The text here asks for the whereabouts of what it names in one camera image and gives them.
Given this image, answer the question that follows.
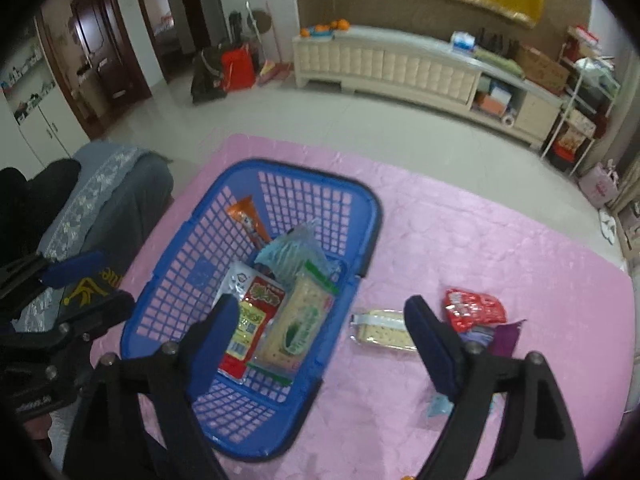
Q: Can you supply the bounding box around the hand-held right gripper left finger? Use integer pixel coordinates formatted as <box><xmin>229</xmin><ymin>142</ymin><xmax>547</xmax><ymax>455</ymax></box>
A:
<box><xmin>62</xmin><ymin>294</ymin><xmax>241</xmax><ymax>480</ymax></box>

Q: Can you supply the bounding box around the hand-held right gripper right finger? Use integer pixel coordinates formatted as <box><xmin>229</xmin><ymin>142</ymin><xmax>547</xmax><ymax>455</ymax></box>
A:
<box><xmin>402</xmin><ymin>295</ymin><xmax>586</xmax><ymax>480</ymax></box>

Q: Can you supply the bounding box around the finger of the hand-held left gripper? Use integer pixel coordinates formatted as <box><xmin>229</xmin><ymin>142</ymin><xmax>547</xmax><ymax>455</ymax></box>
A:
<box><xmin>0</xmin><ymin>291</ymin><xmax>136</xmax><ymax>361</ymax></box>
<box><xmin>0</xmin><ymin>250</ymin><xmax>108</xmax><ymax>311</ymax></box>

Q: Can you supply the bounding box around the blue gum stick packet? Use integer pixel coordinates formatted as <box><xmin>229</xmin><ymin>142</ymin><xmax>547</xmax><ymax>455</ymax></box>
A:
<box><xmin>457</xmin><ymin>326</ymin><xmax>496</xmax><ymax>347</ymax></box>

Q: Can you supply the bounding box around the clear cracker packet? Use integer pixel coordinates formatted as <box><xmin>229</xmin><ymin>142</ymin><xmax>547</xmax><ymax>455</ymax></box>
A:
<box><xmin>348</xmin><ymin>308</ymin><xmax>421</xmax><ymax>352</ymax></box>

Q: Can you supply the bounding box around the red snack packet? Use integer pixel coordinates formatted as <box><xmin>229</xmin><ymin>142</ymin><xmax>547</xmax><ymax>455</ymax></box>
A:
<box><xmin>442</xmin><ymin>287</ymin><xmax>507</xmax><ymax>333</ymax></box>

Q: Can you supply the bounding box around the purple snack packet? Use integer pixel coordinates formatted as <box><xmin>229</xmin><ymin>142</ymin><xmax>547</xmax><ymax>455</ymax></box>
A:
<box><xmin>460</xmin><ymin>320</ymin><xmax>528</xmax><ymax>358</ymax></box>

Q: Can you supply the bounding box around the blue plastic basket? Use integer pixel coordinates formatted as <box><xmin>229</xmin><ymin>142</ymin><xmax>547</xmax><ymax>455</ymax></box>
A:
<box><xmin>120</xmin><ymin>159</ymin><xmax>385</xmax><ymax>462</ymax></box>

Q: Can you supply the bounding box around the red and yellow packet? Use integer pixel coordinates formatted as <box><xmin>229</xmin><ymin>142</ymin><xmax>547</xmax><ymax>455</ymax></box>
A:
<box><xmin>217</xmin><ymin>275</ymin><xmax>287</xmax><ymax>383</ymax></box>

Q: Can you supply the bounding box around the small light blue packet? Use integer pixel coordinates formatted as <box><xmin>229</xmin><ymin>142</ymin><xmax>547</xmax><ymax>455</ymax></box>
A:
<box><xmin>425</xmin><ymin>392</ymin><xmax>455</xmax><ymax>420</ymax></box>

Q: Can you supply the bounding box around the white and red packet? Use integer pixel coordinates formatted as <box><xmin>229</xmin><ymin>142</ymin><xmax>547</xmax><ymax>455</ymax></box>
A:
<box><xmin>212</xmin><ymin>260</ymin><xmax>261</xmax><ymax>311</ymax></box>

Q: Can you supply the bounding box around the tan wafer packet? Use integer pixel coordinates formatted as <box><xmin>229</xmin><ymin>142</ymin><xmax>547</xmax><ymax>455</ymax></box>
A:
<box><xmin>247</xmin><ymin>260</ymin><xmax>336</xmax><ymax>386</ymax></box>

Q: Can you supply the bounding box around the black cloth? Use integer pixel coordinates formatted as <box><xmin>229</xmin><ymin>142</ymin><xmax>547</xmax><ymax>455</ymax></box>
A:
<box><xmin>0</xmin><ymin>159</ymin><xmax>82</xmax><ymax>261</ymax></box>

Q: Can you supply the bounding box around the grey embroidered chair cover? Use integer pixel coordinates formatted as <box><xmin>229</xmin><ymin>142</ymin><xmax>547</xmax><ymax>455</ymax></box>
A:
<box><xmin>15</xmin><ymin>141</ymin><xmax>173</xmax><ymax>331</ymax></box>

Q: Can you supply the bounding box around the light blue clear packet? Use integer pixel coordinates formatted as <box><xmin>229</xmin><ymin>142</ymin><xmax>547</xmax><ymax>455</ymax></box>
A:
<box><xmin>255</xmin><ymin>220</ymin><xmax>333</xmax><ymax>286</ymax></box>

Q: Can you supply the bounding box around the pink tablecloth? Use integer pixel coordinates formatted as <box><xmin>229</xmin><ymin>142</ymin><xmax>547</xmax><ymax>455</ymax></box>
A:
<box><xmin>47</xmin><ymin>134</ymin><xmax>638</xmax><ymax>480</ymax></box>

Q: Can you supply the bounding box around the orange snack packet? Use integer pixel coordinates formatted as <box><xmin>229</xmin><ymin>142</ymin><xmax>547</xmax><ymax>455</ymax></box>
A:
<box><xmin>226</xmin><ymin>196</ymin><xmax>273</xmax><ymax>251</ymax></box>

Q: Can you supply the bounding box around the white cabinet with shelves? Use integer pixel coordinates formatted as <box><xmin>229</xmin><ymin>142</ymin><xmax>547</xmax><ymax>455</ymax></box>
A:
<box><xmin>0</xmin><ymin>15</ymin><xmax>93</xmax><ymax>171</ymax></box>

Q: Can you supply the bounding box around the brown wooden door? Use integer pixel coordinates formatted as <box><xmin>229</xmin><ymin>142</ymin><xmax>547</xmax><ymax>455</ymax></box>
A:
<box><xmin>70</xmin><ymin>0</ymin><xmax>153</xmax><ymax>111</ymax></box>

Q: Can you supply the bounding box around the black bag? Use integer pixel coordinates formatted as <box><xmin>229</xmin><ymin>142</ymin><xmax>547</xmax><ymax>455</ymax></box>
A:
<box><xmin>191</xmin><ymin>47</ymin><xmax>226</xmax><ymax>103</ymax></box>

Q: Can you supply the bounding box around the pink bag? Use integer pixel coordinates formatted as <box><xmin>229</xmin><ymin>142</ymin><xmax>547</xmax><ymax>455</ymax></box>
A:
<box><xmin>579</xmin><ymin>160</ymin><xmax>621</xmax><ymax>208</ymax></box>

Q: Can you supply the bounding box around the orange box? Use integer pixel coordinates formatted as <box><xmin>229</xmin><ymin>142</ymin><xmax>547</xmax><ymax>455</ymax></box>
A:
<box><xmin>477</xmin><ymin>92</ymin><xmax>508</xmax><ymax>116</ymax></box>

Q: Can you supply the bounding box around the red bag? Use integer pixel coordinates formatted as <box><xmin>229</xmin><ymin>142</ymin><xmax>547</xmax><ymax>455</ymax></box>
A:
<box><xmin>221</xmin><ymin>45</ymin><xmax>257</xmax><ymax>92</ymax></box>

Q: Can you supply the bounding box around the broom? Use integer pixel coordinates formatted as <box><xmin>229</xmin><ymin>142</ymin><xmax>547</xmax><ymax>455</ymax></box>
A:
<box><xmin>257</xmin><ymin>2</ymin><xmax>293</xmax><ymax>86</ymax></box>

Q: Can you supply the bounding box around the cream TV cabinet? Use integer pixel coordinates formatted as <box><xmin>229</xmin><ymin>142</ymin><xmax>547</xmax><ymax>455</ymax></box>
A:
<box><xmin>292</xmin><ymin>25</ymin><xmax>568</xmax><ymax>148</ymax></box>

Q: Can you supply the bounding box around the green folded cloth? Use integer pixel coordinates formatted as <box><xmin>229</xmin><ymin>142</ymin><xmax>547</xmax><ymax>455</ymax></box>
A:
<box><xmin>472</xmin><ymin>47</ymin><xmax>523</xmax><ymax>78</ymax></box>

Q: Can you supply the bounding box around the white metal rack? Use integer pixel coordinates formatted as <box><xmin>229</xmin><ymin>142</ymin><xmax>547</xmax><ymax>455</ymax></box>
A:
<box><xmin>542</xmin><ymin>27</ymin><xmax>621</xmax><ymax>173</ymax></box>

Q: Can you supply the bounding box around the white mop pole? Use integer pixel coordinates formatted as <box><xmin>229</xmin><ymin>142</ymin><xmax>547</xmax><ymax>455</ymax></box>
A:
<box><xmin>245</xmin><ymin>2</ymin><xmax>263</xmax><ymax>48</ymax></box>

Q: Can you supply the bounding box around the cardboard box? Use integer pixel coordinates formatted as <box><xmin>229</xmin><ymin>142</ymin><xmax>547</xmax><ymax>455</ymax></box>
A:
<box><xmin>515</xmin><ymin>45</ymin><xmax>571</xmax><ymax>93</ymax></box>

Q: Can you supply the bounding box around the row of dark bottles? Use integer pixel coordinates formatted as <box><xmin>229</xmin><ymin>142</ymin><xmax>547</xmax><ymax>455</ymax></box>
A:
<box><xmin>477</xmin><ymin>27</ymin><xmax>518</xmax><ymax>53</ymax></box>

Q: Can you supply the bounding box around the dark wooden door frame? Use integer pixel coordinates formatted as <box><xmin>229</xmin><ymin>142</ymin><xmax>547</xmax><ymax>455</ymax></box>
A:
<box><xmin>130</xmin><ymin>0</ymin><xmax>211</xmax><ymax>86</ymax></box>

